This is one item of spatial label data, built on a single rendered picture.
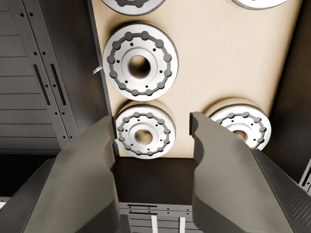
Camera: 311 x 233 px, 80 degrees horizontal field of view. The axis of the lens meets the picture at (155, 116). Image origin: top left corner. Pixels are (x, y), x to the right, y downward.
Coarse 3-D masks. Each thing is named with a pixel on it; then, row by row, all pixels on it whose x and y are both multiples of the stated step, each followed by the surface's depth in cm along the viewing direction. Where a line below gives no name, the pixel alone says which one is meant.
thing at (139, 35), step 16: (128, 32) 23; (144, 32) 23; (160, 32) 23; (112, 48) 24; (128, 48) 24; (160, 48) 24; (112, 64) 25; (160, 64) 24; (176, 64) 24; (112, 80) 26; (128, 80) 26; (160, 80) 25; (128, 96) 27; (144, 96) 27
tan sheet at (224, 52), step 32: (96, 0) 24; (192, 0) 23; (224, 0) 23; (288, 0) 23; (192, 32) 25; (224, 32) 25; (256, 32) 24; (288, 32) 24; (192, 64) 27; (224, 64) 27; (256, 64) 26; (160, 96) 30; (192, 96) 30; (224, 96) 29; (256, 96) 29
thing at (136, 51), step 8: (136, 48) 23; (144, 48) 24; (128, 56) 24; (144, 56) 24; (152, 56) 24; (128, 64) 24; (152, 64) 24; (128, 72) 25; (152, 72) 24; (136, 80) 25; (144, 80) 25
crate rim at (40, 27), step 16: (32, 0) 16; (32, 16) 17; (48, 32) 17; (48, 48) 18; (48, 64) 19; (64, 80) 20; (64, 96) 20; (64, 112) 21; (304, 176) 23; (144, 208) 28; (160, 208) 28; (176, 208) 28
